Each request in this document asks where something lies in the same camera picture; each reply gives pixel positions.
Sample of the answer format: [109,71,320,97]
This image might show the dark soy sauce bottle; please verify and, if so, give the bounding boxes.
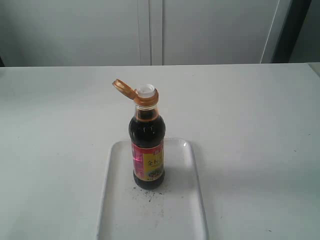
[112,79,166,190]

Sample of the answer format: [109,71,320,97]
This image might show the white rectangular plastic tray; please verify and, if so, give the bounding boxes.
[97,138,209,240]

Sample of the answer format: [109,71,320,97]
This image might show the dark vertical post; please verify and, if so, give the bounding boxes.
[272,0,312,64]

